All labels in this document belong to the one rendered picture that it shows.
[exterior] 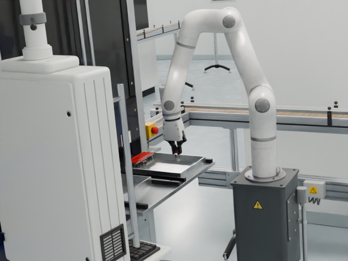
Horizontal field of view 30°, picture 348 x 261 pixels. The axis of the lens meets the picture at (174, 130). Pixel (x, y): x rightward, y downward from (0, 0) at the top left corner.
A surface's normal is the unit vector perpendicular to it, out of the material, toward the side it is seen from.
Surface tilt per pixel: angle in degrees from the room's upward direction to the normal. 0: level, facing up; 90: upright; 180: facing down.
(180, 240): 0
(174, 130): 92
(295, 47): 90
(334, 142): 90
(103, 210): 90
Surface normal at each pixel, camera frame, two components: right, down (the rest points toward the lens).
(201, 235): -0.08, -0.96
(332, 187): -0.48, 0.26
